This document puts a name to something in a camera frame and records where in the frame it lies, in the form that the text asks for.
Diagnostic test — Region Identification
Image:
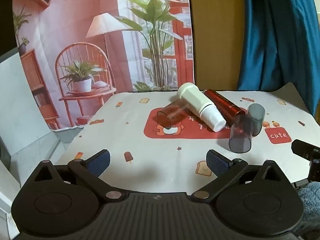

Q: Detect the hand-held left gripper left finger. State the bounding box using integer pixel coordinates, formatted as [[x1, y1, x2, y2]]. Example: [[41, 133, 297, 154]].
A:
[[24, 149, 125, 203]]

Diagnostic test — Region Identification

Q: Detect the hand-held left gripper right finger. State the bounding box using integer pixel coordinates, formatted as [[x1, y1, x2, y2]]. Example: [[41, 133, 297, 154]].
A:
[[190, 149, 297, 202]]

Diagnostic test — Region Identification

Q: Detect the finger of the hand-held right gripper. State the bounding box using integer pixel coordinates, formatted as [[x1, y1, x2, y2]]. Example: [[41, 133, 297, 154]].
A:
[[291, 139, 320, 161], [307, 158, 320, 183]]

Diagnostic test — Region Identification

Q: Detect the transparent dark grey cup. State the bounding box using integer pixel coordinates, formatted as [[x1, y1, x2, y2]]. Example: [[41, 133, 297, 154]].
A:
[[246, 103, 266, 137]]

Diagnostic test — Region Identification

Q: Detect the transparent brown cup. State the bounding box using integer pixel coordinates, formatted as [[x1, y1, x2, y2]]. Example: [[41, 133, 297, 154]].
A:
[[156, 99, 191, 130]]

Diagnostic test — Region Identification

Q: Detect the grey-blue fuzzy cloth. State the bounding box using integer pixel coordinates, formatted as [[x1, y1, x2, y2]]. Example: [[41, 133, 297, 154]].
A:
[[295, 180, 320, 233]]

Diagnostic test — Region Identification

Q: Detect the printed table mat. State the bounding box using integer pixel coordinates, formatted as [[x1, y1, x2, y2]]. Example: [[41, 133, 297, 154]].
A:
[[51, 82, 320, 197]]

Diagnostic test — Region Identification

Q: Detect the red cylindrical bottle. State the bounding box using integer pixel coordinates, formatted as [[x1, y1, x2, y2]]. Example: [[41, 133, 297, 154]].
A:
[[203, 89, 246, 128]]

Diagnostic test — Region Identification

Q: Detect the white plastic bottle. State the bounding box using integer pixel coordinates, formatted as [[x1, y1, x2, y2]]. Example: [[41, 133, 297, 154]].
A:
[[176, 83, 227, 132]]

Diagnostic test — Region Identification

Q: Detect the white board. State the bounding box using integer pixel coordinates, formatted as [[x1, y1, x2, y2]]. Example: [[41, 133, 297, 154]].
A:
[[0, 52, 62, 240]]

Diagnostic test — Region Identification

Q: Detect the blue curtain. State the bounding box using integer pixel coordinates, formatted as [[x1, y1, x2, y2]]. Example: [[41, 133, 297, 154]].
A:
[[237, 0, 320, 120]]

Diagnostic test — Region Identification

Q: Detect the printed room backdrop cloth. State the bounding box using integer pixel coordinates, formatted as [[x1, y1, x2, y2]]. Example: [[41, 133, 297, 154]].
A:
[[12, 0, 196, 131]]

